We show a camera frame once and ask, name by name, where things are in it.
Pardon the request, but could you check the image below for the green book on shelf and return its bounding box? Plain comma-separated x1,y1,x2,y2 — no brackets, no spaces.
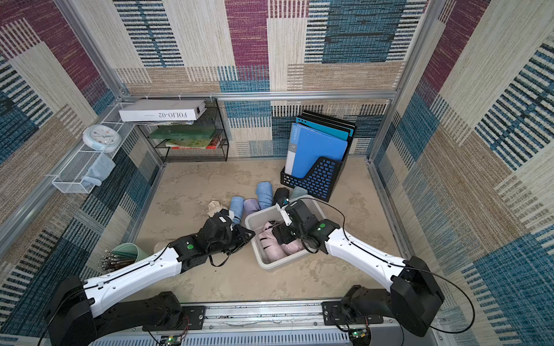
148,125,216,140

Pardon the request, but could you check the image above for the grey green folded umbrella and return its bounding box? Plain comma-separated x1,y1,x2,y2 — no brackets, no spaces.
289,186,308,200

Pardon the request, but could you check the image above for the black mesh file holder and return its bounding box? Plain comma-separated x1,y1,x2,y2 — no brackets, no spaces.
280,157,346,202

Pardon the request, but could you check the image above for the lavender folded umbrella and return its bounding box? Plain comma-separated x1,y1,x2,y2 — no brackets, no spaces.
243,199,261,216

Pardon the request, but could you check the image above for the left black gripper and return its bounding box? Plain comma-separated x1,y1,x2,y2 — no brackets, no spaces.
207,223,258,257

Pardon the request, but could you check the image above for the white plastic storage box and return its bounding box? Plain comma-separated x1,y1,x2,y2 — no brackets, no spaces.
243,203,310,271

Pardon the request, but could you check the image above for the green pen cup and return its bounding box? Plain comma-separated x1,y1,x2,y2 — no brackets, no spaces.
98,243,149,273

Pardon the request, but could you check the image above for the white folio box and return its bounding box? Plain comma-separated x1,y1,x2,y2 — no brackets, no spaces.
119,99,206,123

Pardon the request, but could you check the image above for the teal file folder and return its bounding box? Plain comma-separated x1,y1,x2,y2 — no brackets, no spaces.
296,115,355,141

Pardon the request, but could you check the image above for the light blue cloth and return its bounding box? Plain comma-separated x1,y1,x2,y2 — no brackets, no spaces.
82,154,115,187

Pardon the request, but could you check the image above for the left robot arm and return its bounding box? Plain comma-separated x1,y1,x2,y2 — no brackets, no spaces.
43,210,255,345

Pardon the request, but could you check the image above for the white wire wall basket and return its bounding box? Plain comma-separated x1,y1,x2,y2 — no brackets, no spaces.
52,102,134,194

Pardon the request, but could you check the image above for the black folded umbrella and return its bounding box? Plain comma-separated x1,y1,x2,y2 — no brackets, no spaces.
274,187,290,206

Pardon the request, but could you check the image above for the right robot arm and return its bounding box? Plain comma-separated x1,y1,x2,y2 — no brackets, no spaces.
274,198,444,337

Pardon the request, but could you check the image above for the black wire shelf rack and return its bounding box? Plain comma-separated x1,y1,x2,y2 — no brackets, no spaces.
136,98,229,164

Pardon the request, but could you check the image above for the light blue folded umbrella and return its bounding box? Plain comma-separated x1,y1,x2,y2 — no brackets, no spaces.
229,196,245,224

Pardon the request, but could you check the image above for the white round clock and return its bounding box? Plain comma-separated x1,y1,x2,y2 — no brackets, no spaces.
82,125,122,154

